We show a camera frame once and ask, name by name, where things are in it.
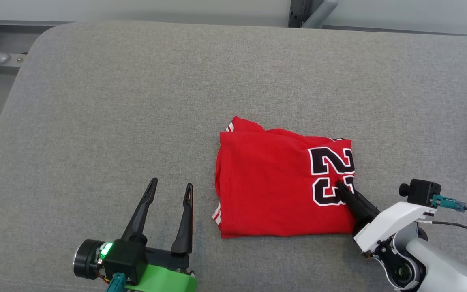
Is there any red jersey number 23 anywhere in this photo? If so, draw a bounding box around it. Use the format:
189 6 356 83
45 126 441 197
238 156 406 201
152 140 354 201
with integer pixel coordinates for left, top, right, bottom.
213 116 356 239

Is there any teal left camera connector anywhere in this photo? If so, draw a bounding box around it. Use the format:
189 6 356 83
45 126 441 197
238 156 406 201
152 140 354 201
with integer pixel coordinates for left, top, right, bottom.
105 272 127 292

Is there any teal camera connector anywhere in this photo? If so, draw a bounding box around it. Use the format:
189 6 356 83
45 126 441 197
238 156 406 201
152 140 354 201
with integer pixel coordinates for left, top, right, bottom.
105 272 127 292
432 194 467 212

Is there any teal right camera connector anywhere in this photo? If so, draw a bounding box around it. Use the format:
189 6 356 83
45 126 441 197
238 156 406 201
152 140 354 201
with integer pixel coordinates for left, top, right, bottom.
432 194 467 212

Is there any grey metal tube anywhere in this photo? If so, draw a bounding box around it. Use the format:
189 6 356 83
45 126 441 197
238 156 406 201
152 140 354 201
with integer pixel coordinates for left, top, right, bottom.
301 0 339 29

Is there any grey fabric sofa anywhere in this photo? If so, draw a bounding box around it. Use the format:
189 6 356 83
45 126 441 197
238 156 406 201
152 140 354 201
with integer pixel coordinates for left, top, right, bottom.
0 21 467 292

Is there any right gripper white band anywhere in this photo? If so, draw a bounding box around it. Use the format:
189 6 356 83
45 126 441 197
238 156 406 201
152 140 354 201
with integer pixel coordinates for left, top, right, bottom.
335 180 439 261

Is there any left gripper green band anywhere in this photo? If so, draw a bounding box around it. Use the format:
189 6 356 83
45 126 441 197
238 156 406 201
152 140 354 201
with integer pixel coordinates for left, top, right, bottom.
73 177 198 292

